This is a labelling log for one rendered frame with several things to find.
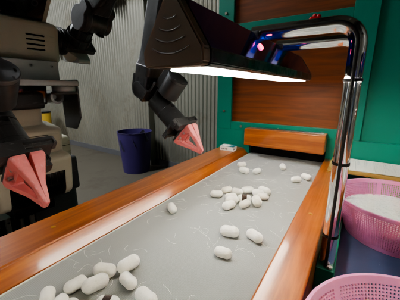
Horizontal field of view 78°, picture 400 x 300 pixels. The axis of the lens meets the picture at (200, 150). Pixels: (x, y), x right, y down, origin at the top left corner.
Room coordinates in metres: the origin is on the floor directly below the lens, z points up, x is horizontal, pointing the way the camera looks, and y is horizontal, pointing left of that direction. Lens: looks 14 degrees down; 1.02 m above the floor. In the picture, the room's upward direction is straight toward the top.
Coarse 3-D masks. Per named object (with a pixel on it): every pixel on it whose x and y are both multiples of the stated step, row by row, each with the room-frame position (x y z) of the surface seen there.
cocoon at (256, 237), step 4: (248, 232) 0.41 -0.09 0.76; (252, 232) 0.41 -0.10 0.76; (256, 232) 0.40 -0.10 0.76; (248, 236) 0.41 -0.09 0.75; (252, 236) 0.40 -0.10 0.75; (256, 236) 0.40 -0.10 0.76; (260, 236) 0.40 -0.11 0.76; (252, 240) 0.40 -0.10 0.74; (256, 240) 0.39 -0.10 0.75; (260, 240) 0.39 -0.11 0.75
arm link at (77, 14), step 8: (80, 0) 0.84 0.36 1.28; (88, 0) 0.84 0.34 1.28; (96, 0) 0.82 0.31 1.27; (104, 0) 0.82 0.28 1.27; (112, 0) 0.83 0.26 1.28; (72, 8) 0.87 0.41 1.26; (80, 8) 0.84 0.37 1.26; (88, 8) 0.82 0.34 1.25; (96, 8) 0.83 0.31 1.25; (104, 8) 0.84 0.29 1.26; (72, 16) 0.87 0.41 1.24; (80, 16) 0.84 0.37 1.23; (88, 16) 0.84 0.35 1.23; (104, 16) 0.86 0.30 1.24; (112, 16) 0.89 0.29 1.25; (80, 24) 0.84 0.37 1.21; (88, 24) 0.85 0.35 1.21
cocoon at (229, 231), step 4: (220, 228) 0.42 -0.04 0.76; (224, 228) 0.42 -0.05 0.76; (228, 228) 0.42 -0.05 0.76; (232, 228) 0.42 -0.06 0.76; (236, 228) 0.42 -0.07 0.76; (220, 232) 0.42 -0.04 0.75; (224, 232) 0.41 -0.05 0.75; (228, 232) 0.41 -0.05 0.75; (232, 232) 0.41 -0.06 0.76; (236, 232) 0.41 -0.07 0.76; (228, 236) 0.41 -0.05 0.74; (232, 236) 0.41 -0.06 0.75; (236, 236) 0.41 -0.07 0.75
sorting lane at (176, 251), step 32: (256, 160) 0.94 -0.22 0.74; (288, 160) 0.94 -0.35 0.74; (192, 192) 0.63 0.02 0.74; (288, 192) 0.63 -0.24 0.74; (128, 224) 0.46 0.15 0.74; (160, 224) 0.46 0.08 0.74; (192, 224) 0.46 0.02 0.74; (224, 224) 0.46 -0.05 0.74; (256, 224) 0.46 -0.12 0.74; (288, 224) 0.46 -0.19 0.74; (96, 256) 0.36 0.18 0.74; (160, 256) 0.36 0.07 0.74; (192, 256) 0.36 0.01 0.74; (256, 256) 0.36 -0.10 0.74; (32, 288) 0.29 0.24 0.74; (160, 288) 0.29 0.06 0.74; (192, 288) 0.29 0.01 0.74; (224, 288) 0.29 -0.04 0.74; (256, 288) 0.29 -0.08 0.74
